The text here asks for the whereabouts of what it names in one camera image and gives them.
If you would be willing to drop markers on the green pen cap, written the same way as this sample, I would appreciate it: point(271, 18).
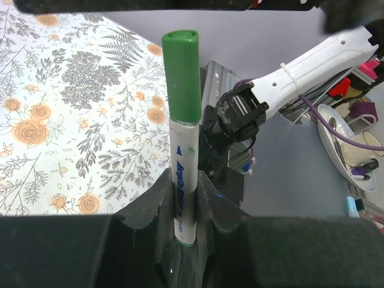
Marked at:
point(182, 71)

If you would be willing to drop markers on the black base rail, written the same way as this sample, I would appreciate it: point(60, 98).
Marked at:
point(225, 167)

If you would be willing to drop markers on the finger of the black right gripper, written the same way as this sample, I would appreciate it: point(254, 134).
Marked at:
point(74, 6)

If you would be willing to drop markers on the white marker pen green tip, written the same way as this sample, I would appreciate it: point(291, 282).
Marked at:
point(184, 148)

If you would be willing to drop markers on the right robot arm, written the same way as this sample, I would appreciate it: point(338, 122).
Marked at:
point(349, 44)

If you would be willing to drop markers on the floral tablecloth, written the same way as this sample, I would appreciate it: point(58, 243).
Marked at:
point(84, 114)

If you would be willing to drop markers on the white dish outside workspace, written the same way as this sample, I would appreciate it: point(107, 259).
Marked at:
point(352, 156)

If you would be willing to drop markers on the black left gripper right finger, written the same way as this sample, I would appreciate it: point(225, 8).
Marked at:
point(238, 250)

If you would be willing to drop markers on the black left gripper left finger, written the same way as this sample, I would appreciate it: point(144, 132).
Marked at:
point(124, 249)

